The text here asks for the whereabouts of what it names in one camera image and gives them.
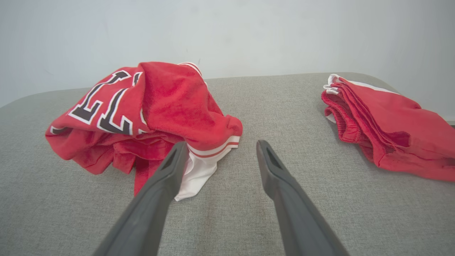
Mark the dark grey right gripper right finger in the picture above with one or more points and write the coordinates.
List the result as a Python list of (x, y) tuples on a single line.
[(298, 217)]

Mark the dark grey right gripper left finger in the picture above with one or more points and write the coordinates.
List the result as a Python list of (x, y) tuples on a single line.
[(149, 213)]

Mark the red shorts with white stripe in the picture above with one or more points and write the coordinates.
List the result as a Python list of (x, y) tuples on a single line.
[(391, 121)]

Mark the grey fabric mat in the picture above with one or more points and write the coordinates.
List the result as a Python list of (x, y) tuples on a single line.
[(270, 103)]

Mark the red jersey with black lettering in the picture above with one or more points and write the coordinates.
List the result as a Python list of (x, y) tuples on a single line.
[(170, 99)]

